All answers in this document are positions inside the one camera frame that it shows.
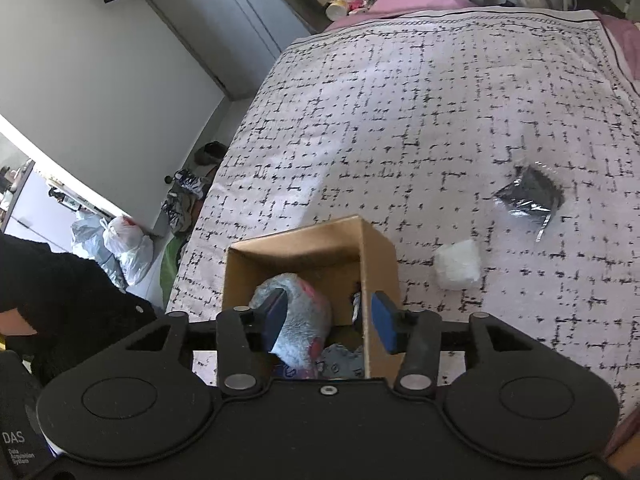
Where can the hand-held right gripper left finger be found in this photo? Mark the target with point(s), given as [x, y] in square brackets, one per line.
[274, 320]

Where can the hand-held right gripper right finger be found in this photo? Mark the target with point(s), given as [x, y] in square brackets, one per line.
[384, 322]

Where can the light blue plush toy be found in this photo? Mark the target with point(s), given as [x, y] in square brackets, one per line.
[306, 320]

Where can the brown cardboard box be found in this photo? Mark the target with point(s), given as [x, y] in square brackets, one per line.
[380, 270]

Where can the blue-grey cloth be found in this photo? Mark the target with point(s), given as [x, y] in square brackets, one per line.
[341, 360]

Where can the green cartoon rug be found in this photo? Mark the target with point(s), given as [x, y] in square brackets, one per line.
[171, 265]

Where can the patterned sneaker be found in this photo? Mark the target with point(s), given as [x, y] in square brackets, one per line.
[180, 205]
[192, 180]

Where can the person's black fleece clothing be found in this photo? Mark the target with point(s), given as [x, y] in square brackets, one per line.
[70, 300]

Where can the white tied plastic bag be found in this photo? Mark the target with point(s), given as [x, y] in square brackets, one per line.
[129, 250]

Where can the dark slipper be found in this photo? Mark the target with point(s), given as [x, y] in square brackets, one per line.
[212, 152]

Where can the black item in clear bag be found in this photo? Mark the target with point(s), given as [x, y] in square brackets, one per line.
[530, 195]

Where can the grey plastic bag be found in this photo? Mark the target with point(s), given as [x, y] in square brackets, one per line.
[90, 240]

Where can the white black-patterned blanket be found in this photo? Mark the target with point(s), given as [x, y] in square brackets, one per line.
[425, 110]

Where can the grey wardrobe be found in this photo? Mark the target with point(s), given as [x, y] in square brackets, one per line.
[240, 25]

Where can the yellow-lidded jar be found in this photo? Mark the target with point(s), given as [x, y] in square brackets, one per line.
[336, 9]

